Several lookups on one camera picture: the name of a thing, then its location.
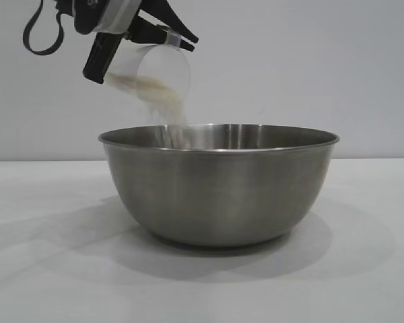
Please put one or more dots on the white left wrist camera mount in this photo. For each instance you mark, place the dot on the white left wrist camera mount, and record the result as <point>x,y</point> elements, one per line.
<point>121,17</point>

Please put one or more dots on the clear plastic measuring cup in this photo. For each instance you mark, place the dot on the clear plastic measuring cup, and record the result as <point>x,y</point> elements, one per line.
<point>161,67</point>

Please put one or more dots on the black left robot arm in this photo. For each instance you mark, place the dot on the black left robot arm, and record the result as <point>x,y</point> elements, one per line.
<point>67,5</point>

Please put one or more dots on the white rice grains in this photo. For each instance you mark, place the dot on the white rice grains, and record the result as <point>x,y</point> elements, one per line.
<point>155,82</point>

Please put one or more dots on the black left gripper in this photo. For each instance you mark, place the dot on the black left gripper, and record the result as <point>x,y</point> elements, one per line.
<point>101,57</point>

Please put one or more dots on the stainless steel mixing bowl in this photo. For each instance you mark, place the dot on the stainless steel mixing bowl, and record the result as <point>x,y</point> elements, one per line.
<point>222,195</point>

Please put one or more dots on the white tablecloth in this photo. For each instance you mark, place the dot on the white tablecloth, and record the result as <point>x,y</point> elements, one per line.
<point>54,269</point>

